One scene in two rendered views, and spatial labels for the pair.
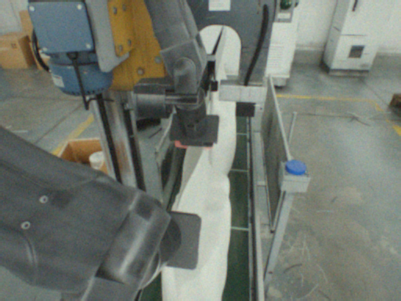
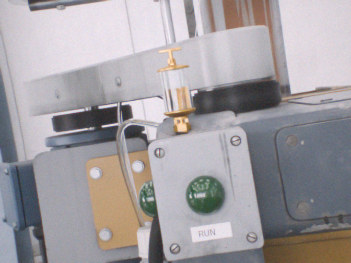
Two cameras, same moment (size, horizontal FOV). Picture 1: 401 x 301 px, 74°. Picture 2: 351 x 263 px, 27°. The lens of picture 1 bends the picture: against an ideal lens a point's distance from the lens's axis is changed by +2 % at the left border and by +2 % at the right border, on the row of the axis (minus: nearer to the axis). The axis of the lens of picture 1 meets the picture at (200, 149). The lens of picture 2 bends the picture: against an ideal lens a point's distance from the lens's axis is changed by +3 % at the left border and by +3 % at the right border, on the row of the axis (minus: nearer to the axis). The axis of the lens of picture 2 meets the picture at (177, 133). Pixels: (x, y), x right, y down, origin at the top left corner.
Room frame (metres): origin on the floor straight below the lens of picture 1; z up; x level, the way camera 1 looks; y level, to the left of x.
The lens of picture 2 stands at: (0.72, -0.77, 1.36)
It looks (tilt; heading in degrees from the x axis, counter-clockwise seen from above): 3 degrees down; 85
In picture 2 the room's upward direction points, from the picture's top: 9 degrees counter-clockwise
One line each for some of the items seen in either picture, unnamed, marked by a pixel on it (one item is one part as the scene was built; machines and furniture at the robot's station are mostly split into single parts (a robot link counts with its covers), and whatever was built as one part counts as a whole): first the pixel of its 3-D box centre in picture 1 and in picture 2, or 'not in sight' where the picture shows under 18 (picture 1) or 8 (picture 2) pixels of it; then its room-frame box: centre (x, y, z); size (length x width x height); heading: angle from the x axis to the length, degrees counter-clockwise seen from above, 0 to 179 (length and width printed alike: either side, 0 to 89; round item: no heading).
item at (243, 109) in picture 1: (250, 106); not in sight; (0.79, -0.16, 0.98); 0.09 x 0.05 x 0.05; 82
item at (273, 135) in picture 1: (271, 136); not in sight; (1.33, -0.42, 0.54); 1.05 x 0.02 x 0.41; 172
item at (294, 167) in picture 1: (295, 168); not in sight; (0.64, -0.30, 0.84); 0.06 x 0.06 x 0.02
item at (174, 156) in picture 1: (182, 130); not in sight; (1.40, 0.11, 0.54); 1.05 x 0.02 x 0.41; 172
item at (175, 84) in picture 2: not in sight; (176, 90); (0.78, -0.16, 1.37); 0.03 x 0.02 x 0.03; 172
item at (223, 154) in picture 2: (283, 1); (205, 190); (0.79, -0.22, 1.29); 0.08 x 0.05 x 0.09; 172
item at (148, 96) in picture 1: (166, 87); not in sight; (0.44, 0.06, 1.19); 0.11 x 0.09 x 0.12; 83
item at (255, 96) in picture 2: not in sight; (236, 98); (0.85, -0.04, 1.35); 0.09 x 0.09 x 0.03
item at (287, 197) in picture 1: (272, 255); not in sight; (0.64, -0.30, 0.39); 0.03 x 0.03 x 0.78; 82
